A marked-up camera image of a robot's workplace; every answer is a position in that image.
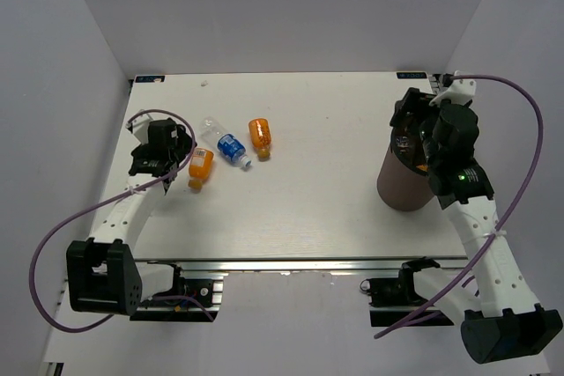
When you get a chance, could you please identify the clear bottle with blue label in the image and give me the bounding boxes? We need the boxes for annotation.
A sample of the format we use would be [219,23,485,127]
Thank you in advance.
[199,117,252,170]

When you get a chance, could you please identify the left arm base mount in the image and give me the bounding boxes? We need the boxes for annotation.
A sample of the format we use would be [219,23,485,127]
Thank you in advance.
[130,261,222,322]

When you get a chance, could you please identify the blue sticker left corner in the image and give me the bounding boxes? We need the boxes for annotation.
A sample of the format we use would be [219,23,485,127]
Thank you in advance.
[134,75,165,84]

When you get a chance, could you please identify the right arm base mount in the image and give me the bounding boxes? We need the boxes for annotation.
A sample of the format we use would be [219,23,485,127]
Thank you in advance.
[359,257,456,328]

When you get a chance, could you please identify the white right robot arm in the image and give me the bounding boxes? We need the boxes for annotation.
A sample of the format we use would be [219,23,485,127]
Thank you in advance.
[390,88,563,364]

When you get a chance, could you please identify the aluminium table front rail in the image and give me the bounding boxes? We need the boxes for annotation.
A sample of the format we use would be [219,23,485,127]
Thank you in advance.
[175,257,472,276]

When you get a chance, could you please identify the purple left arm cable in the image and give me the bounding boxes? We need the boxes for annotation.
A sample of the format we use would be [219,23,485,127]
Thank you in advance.
[28,109,197,333]

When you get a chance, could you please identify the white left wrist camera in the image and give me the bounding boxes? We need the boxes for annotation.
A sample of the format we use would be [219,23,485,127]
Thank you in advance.
[125,114,152,144]

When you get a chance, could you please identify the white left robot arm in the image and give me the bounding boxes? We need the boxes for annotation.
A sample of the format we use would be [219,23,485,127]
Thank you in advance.
[66,118,195,316]

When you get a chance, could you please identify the orange bottle with barcode label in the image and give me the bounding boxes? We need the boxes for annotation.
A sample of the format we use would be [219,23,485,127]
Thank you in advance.
[188,147,214,191]

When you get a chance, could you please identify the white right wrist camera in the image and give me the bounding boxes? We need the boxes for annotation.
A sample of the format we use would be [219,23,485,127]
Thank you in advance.
[429,70,477,107]

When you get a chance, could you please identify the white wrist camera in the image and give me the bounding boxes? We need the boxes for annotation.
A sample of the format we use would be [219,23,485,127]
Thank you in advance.
[429,70,477,107]
[125,114,152,144]

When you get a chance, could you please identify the blue sticker corner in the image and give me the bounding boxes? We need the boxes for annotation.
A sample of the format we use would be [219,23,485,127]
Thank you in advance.
[134,75,165,84]
[396,71,427,79]

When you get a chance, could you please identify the large clear plastic bottle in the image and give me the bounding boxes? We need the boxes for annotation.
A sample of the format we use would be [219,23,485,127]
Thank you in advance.
[395,136,413,154]

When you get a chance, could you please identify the orange bottle with patterned label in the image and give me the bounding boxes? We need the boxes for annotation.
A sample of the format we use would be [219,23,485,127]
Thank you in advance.
[248,118,271,160]

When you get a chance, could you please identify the blue sticker right corner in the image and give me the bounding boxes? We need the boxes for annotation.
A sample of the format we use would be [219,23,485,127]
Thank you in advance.
[396,71,427,79]

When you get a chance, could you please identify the dark brown round bin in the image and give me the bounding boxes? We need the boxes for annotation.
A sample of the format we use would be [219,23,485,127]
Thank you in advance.
[376,128,434,212]

